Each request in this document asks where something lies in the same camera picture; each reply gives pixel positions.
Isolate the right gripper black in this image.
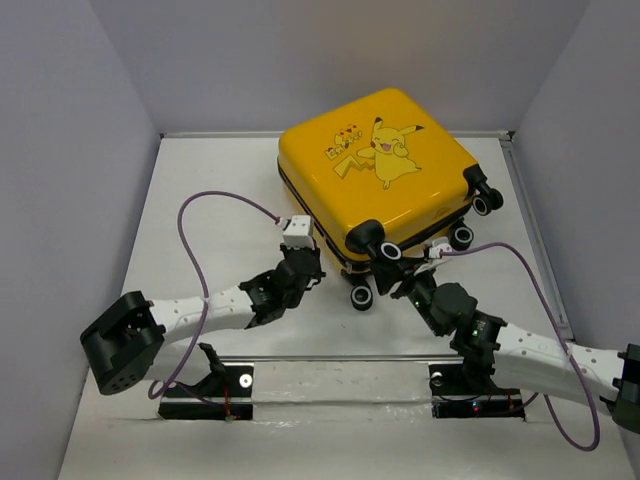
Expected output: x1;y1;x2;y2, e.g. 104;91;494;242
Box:
368;254;444;337

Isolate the yellow hard-shell suitcase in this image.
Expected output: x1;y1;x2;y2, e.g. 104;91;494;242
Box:
277;87;504;311

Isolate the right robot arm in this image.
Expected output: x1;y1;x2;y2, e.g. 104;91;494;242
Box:
370;257;639;433

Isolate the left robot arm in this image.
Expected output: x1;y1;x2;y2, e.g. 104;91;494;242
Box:
80;245;325;396

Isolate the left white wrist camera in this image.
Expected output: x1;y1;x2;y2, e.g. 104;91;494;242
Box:
276;215;316;250

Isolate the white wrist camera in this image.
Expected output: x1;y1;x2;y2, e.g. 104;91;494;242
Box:
276;215;316;250
418;237;453;271

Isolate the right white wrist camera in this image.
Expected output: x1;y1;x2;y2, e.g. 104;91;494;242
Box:
418;237;453;271

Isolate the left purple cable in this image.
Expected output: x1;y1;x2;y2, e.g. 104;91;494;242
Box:
147;190;284;400

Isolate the purple cable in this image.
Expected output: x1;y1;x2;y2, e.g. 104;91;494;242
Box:
442;242;601;452
147;190;284;400

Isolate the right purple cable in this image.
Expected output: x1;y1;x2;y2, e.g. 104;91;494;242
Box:
442;242;601;452

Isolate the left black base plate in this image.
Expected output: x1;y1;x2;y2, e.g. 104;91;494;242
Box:
158;363;254;422

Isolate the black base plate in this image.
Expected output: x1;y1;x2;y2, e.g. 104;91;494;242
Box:
158;363;254;422
429;363;526;419

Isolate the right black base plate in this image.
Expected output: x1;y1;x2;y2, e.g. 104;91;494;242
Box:
429;363;526;419

